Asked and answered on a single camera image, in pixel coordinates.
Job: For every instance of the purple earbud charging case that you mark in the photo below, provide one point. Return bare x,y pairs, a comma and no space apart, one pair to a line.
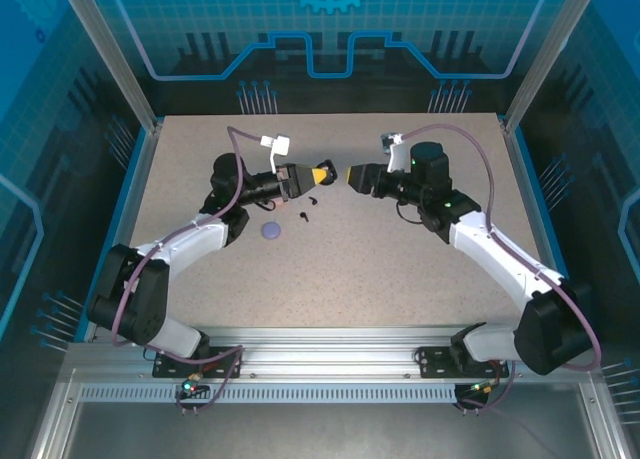
272,230

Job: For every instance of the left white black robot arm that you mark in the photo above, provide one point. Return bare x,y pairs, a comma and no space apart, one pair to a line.
190,239

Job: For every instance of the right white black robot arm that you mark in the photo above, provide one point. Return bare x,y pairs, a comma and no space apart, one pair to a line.
485,259

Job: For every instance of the connector with indicator lights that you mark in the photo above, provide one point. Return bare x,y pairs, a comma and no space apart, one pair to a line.
190,387
481,388

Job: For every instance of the steel shelf panel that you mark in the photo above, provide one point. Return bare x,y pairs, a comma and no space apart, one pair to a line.
325,434

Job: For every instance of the aluminium table side rail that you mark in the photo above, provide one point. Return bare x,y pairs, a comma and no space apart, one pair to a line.
140,179
526,179

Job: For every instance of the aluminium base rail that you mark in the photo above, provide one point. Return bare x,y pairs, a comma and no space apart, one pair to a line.
330,354

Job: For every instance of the tall aluminium frame post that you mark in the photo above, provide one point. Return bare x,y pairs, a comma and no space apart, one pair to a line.
112,54
546,54

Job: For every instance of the short aluminium frame post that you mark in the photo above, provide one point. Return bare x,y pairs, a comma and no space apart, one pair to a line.
602,419
50,444

